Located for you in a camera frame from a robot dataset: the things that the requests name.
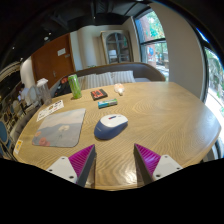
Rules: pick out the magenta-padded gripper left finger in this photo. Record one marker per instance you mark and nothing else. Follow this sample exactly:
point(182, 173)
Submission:
point(81, 160)

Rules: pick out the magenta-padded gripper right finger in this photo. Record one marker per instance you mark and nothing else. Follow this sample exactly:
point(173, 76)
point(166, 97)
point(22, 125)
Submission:
point(148, 160)

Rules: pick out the white and blue computer mouse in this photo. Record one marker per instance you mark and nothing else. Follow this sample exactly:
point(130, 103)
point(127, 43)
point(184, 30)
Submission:
point(110, 127)

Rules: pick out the sky and flower print mouse pad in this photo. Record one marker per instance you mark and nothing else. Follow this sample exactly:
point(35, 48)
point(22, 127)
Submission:
point(60, 128)

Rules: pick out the white sticker sheet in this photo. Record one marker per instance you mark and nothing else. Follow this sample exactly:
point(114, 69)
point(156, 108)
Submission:
point(50, 110)

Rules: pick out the small green and blue pack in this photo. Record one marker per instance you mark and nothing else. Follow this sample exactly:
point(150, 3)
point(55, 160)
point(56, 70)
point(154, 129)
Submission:
point(107, 103)

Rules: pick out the black box with orange print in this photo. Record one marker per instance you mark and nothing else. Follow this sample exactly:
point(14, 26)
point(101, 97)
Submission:
point(99, 94)

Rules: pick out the green drink can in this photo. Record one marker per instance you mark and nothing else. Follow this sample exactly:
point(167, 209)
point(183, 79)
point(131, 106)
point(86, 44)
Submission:
point(75, 86)

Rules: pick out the black backpack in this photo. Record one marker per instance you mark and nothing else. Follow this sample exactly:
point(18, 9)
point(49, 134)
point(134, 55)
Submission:
point(61, 88)

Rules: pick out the clear shaker bottle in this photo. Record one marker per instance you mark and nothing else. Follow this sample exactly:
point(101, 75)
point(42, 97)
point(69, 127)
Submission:
point(44, 93)

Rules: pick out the white and orange squeeze tube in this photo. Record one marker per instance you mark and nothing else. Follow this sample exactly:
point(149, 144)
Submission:
point(119, 89)

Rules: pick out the group of dining chairs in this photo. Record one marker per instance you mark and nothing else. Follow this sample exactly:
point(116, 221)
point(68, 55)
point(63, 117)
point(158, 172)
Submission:
point(5, 130)

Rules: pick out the grey upholstered bench sofa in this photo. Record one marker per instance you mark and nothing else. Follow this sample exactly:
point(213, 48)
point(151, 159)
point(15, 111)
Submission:
point(143, 70)

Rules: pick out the black framed window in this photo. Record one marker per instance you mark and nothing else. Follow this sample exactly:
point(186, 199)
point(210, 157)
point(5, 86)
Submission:
point(215, 86)
point(153, 36)

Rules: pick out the brown wooden door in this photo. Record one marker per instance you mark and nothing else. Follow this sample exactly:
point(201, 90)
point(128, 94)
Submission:
point(50, 63)

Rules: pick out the arched glass door cabinet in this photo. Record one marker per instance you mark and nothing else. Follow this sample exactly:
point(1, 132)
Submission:
point(116, 46)

